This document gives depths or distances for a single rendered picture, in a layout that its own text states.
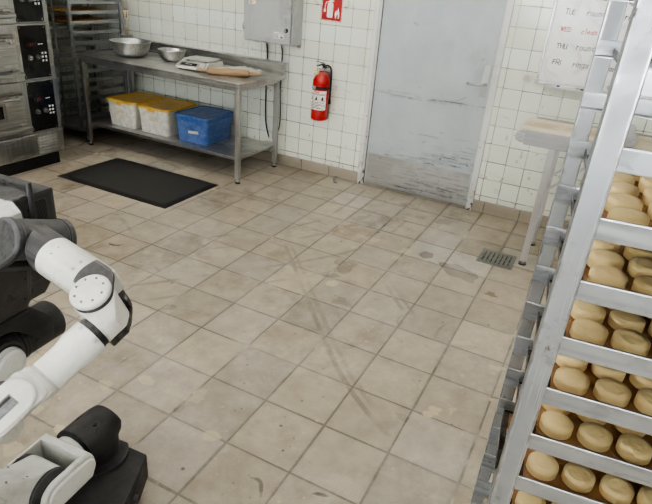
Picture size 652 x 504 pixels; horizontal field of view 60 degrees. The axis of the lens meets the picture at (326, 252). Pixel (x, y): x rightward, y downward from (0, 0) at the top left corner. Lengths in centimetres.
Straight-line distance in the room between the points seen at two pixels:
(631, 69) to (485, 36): 417
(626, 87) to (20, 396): 99
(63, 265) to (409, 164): 423
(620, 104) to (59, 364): 95
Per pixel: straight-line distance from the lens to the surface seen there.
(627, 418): 94
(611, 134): 73
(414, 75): 504
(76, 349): 112
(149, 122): 581
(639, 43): 71
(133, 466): 221
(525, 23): 478
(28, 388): 110
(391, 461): 247
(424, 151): 511
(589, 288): 82
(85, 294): 114
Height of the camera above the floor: 176
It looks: 26 degrees down
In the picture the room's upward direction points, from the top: 5 degrees clockwise
